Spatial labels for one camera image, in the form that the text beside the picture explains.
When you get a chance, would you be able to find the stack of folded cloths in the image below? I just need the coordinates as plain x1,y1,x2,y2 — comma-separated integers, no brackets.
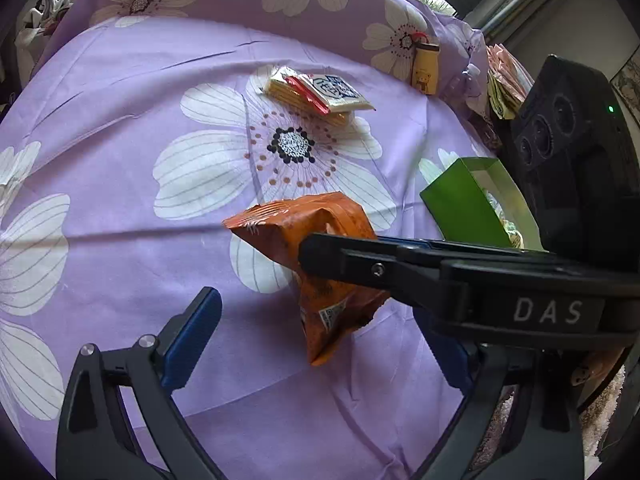
484,43,537,122

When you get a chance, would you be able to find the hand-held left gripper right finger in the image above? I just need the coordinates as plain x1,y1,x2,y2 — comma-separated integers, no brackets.
414,309,587,480

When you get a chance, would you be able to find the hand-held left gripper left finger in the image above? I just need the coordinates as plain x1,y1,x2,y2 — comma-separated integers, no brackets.
56,286,227,480

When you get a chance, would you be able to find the purple floral bedsheet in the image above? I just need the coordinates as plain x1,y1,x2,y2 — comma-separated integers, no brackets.
0,15,507,480

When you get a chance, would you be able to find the pile of white clothes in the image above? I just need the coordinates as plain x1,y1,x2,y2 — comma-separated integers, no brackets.
14,0,77,50

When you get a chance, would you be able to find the clear plastic water bottle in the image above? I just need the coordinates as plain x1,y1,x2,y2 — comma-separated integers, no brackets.
440,67,482,112

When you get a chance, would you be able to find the green cardboard box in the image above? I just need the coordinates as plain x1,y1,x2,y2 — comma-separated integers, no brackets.
419,156,547,254

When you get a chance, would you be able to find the yellow bear printed bottle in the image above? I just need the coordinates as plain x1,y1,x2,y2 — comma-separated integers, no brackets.
410,31,441,96

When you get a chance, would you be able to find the orange snack packet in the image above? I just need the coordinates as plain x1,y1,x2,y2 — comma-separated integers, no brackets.
222,191,392,367

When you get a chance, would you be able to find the pink fluffy rug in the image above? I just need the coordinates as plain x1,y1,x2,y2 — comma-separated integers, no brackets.
475,360,629,480

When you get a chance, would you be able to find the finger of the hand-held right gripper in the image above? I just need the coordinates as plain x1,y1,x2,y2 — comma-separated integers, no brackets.
374,236,557,258
298,232,472,322

